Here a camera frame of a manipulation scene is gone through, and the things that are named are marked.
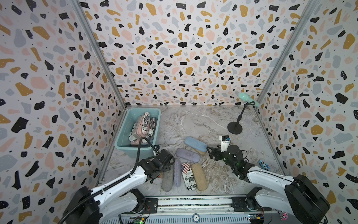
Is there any light blue felt case right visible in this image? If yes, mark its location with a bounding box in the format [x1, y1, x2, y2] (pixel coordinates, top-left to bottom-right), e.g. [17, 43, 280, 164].
[185, 137, 207, 153]

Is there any pink glasses case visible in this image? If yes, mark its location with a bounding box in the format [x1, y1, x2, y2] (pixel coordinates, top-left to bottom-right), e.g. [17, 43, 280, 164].
[130, 118, 147, 146]

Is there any newspaper flag case front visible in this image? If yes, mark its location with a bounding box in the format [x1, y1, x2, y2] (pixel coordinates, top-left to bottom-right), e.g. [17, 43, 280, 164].
[181, 162, 197, 191]

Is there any teal plastic storage box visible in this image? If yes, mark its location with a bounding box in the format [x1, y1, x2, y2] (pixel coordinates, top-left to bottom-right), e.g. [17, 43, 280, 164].
[115, 107, 161, 159]

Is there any tan case behind blue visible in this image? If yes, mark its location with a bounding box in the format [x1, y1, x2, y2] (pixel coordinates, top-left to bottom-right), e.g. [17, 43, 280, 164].
[195, 149, 207, 155]

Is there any green microphone on black stand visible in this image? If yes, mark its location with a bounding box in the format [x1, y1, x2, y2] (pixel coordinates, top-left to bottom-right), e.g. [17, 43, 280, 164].
[227, 92, 259, 135]

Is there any small blue toy car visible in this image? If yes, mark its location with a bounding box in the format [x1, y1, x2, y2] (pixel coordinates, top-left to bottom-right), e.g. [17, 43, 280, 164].
[259, 160, 269, 171]

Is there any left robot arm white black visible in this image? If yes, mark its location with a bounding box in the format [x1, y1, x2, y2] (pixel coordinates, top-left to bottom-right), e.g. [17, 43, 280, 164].
[59, 149, 175, 224]

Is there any pink toy car on rail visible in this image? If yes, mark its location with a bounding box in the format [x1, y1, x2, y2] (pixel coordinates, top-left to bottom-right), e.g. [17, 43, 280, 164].
[278, 211, 288, 221]

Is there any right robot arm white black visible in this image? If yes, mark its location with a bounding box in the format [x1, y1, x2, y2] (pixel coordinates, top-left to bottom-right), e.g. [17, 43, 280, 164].
[207, 145, 331, 224]

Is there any tan felt case front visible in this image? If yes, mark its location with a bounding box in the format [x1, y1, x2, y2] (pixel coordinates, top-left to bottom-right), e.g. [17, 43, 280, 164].
[192, 163, 208, 191]

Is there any grey felt case front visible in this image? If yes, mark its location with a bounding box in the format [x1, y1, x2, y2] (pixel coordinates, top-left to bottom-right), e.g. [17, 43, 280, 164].
[161, 170, 174, 192]

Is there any newspaper flag case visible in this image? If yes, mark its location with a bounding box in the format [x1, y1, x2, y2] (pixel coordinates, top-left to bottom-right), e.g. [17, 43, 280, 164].
[181, 162, 197, 191]
[139, 112, 151, 138]
[147, 117, 157, 140]

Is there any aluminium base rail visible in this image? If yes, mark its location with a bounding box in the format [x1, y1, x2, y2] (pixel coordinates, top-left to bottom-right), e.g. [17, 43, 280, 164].
[101, 195, 291, 224]

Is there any black corrugated cable conduit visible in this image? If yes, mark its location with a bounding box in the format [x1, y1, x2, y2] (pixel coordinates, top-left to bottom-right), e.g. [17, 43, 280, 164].
[57, 137, 160, 224]

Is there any purple felt case diagonal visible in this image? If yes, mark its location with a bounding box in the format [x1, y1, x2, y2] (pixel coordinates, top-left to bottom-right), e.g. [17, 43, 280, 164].
[173, 167, 181, 187]

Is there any purple felt case horizontal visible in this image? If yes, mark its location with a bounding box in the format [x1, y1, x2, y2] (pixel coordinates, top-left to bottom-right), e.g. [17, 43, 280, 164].
[176, 148, 200, 163]

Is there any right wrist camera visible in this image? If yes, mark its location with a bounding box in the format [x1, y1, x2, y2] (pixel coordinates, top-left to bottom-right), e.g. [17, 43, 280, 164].
[220, 135, 231, 152]

